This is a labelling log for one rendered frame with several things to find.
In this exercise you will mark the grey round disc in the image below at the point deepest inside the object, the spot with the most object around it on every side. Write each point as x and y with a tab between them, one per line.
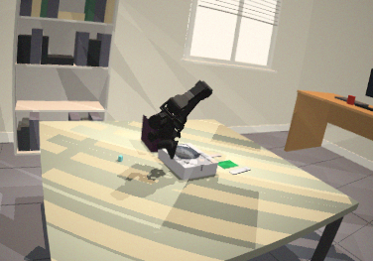
186	153

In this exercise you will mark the green rectangular block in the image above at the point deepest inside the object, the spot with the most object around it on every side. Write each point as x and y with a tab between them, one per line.
227	164

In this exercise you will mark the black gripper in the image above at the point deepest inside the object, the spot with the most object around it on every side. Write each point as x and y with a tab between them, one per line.
168	142

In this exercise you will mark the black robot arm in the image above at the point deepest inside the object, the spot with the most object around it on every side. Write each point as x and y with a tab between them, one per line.
181	106

